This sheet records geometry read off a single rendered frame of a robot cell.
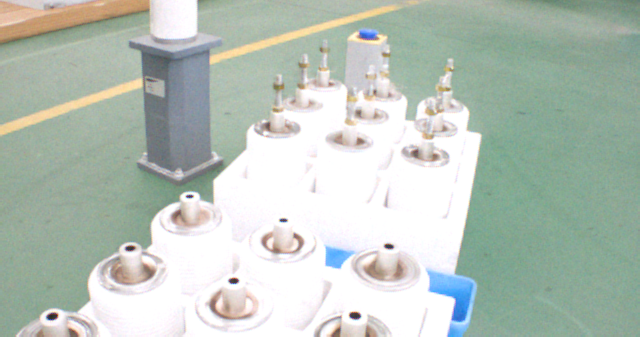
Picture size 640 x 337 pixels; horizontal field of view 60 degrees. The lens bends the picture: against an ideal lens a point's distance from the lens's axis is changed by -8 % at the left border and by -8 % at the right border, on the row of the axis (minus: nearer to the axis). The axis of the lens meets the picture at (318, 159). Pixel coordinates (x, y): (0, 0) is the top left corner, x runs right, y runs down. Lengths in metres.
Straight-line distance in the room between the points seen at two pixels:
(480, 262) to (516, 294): 0.10
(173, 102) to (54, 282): 0.45
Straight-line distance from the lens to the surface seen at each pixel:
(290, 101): 1.06
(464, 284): 0.88
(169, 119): 1.27
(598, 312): 1.10
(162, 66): 1.24
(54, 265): 1.11
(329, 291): 0.74
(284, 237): 0.65
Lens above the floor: 0.63
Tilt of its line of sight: 26 degrees down
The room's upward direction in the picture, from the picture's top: 4 degrees clockwise
